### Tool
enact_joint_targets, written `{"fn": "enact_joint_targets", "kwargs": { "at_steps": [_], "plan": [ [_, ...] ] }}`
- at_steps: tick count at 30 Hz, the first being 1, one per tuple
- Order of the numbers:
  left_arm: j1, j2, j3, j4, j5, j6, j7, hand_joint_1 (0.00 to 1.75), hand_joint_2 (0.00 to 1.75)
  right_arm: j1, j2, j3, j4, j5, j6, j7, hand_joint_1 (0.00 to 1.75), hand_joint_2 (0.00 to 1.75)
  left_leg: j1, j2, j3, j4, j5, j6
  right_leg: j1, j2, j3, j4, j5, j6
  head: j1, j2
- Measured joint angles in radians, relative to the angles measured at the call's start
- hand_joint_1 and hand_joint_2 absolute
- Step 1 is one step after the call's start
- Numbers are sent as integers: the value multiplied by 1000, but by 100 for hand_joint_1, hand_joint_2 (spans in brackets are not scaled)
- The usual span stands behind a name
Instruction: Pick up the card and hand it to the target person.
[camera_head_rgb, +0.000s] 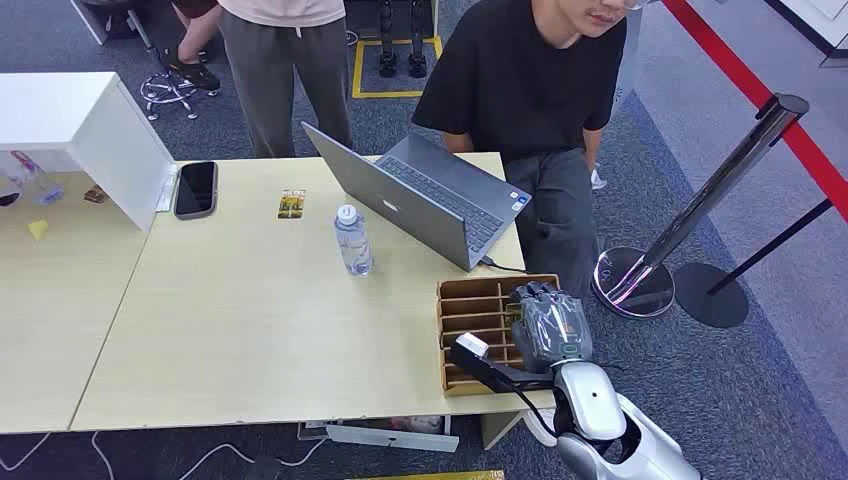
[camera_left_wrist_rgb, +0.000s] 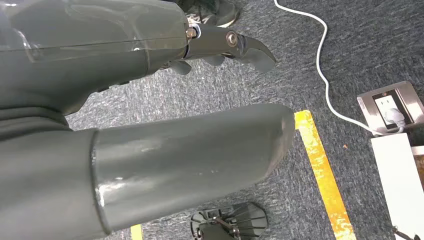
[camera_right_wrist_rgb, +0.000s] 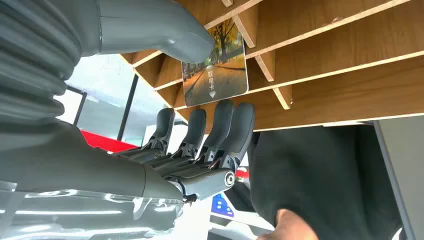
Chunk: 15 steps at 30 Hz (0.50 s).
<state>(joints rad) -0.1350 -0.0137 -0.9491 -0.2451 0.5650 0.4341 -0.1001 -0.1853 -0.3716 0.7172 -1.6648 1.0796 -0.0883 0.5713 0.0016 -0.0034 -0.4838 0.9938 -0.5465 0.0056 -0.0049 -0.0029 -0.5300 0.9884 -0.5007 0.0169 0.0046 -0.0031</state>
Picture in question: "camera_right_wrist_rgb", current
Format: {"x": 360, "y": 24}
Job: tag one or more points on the wooden slotted card organizer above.
{"x": 331, "y": 82}

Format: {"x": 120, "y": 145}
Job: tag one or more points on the transparent plastic hand cover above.
{"x": 82, "y": 215}

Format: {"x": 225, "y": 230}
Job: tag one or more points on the person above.
{"x": 314, "y": 165}

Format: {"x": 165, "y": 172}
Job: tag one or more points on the dark metal stanchion post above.
{"x": 127, "y": 106}

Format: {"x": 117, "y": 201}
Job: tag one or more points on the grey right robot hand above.
{"x": 82, "y": 162}

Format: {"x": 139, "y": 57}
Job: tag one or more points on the white panel with blue print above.
{"x": 222, "y": 205}

